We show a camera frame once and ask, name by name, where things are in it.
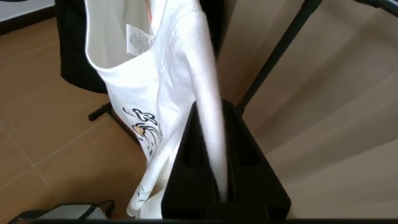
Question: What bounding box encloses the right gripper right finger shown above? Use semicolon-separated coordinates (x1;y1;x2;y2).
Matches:
221;98;292;219

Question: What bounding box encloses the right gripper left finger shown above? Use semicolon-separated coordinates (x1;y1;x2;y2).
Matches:
161;101;220;219

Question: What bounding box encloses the white garment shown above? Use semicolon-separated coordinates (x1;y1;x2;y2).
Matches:
83;0;229;220

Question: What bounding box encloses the pink clothes hanger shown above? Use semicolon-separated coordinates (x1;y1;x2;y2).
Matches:
145;0;154;26

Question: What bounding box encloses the black garment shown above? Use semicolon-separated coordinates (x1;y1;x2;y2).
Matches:
55;0;225;95

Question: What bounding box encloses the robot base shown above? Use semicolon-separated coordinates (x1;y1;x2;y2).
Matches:
7;200;116;220

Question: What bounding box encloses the black clothes rack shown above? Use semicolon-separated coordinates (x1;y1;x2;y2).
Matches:
88;0;398;146

